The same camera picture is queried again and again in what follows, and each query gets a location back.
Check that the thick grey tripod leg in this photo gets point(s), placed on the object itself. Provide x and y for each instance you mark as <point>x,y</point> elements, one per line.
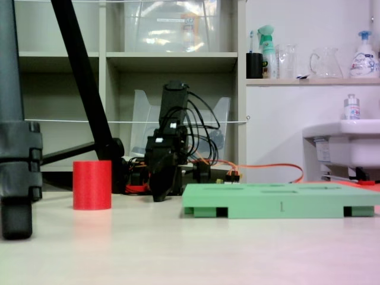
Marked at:
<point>12,89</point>

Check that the green spray bottle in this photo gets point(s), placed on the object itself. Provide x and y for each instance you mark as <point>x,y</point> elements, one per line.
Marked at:
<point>268,56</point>

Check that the small sanitizer bottle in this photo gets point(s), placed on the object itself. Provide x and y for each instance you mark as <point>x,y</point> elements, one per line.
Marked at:
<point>352,110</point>

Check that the glass beaker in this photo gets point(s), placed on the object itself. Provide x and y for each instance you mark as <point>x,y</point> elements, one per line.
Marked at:
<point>287,62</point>

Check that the black tripod brace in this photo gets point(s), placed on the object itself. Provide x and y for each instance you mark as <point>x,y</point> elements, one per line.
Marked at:
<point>68,153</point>

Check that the red base clamp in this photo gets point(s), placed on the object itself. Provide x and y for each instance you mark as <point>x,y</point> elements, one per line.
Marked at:
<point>136,188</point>

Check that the clear plastic storage box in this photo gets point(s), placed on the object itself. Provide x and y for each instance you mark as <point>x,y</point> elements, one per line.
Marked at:
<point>166,26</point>

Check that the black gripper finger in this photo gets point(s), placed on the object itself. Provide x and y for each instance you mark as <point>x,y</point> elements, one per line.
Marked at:
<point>162,178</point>

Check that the beige shelf unit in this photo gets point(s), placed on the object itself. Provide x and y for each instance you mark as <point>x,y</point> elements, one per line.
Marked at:
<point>172,60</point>

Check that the small orange foam block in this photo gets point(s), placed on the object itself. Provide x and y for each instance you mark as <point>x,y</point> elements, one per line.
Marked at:
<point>365,182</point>

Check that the white foam soap bottle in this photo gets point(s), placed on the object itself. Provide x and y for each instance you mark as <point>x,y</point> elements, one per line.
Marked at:
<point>364,62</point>

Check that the white sink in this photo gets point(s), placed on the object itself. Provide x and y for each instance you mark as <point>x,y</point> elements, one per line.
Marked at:
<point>356,142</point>

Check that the glass pitcher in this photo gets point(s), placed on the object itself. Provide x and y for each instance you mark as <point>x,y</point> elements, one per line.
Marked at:
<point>326,63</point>

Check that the red cylinder block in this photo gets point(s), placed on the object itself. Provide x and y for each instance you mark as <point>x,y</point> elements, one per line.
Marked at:
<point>92,185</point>

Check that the blue white toothbrush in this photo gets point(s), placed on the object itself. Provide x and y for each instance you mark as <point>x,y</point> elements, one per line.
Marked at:
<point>251,40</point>

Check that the green shape sorter board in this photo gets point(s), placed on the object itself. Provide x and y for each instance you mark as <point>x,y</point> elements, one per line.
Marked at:
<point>267,202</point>

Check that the black cup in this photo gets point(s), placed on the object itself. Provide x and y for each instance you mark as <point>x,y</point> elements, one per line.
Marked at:
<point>254,65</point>

